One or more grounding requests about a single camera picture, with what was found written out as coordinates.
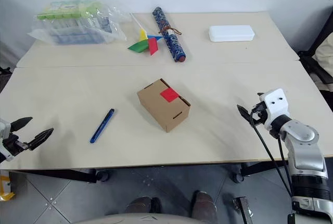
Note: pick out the black caster wheel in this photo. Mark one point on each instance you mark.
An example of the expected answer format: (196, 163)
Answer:
(238, 177)
(102, 175)

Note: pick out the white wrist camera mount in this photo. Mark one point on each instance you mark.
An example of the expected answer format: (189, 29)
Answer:
(4, 130)
(277, 104)

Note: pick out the brown cardboard box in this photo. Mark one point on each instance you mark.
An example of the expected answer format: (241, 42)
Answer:
(162, 109)

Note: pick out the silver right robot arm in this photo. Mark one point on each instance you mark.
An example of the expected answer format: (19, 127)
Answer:
(303, 136)

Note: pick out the black metal bracket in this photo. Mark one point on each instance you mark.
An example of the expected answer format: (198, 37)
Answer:
(244, 208)

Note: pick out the blue patterned rolled scroll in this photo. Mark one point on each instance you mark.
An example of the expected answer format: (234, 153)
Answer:
(167, 34)

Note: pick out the black table leg frame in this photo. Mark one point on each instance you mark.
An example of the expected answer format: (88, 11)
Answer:
(262, 168)
(59, 175)

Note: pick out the white rectangular case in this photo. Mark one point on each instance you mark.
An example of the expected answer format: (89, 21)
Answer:
(231, 33)

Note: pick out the yellow floor object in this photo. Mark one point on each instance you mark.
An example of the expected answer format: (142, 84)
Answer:
(5, 188)

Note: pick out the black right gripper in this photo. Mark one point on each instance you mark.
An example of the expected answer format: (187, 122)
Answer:
(261, 113)

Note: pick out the clear plastic bag with packs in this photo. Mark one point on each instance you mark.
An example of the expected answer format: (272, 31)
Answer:
(78, 23)

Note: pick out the red tape seal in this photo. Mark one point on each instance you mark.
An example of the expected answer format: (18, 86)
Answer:
(169, 95)

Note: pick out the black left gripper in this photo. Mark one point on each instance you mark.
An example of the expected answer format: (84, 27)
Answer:
(13, 145)

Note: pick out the black stand leg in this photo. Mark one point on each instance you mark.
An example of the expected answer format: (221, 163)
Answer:
(5, 70)

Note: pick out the blue pen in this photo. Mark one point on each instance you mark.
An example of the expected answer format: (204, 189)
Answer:
(102, 126)

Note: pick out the colourful paper pinwheel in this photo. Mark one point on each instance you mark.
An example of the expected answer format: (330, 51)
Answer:
(145, 44)

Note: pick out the grey robot torso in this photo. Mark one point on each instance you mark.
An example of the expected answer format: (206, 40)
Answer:
(140, 219)

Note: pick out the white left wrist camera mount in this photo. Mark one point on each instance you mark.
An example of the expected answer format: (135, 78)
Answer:
(4, 130)

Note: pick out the dark rounded foot shape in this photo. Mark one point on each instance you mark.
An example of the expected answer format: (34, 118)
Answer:
(141, 204)
(204, 205)

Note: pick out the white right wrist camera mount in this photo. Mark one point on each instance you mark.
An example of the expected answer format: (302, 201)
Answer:
(277, 104)

